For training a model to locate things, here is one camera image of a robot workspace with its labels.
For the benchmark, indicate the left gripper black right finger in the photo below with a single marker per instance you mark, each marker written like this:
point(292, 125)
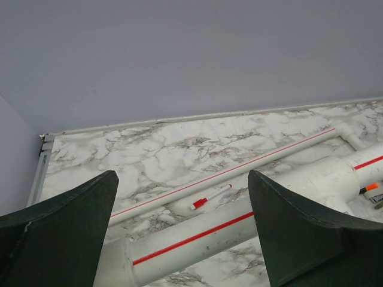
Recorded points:
point(307, 244)

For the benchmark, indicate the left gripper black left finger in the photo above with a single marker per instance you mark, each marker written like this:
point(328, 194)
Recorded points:
point(58, 241)

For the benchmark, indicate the white PVC pipe frame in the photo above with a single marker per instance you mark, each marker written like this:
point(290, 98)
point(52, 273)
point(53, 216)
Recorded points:
point(330, 182)

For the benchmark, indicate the black orange tool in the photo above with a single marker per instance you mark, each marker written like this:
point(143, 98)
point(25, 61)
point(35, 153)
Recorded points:
point(368, 188)

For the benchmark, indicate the red capped white marker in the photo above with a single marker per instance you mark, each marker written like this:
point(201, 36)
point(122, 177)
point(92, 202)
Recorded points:
point(199, 203)

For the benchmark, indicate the grey metal bracket piece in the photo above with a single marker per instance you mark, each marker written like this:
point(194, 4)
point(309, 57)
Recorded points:
point(378, 201)

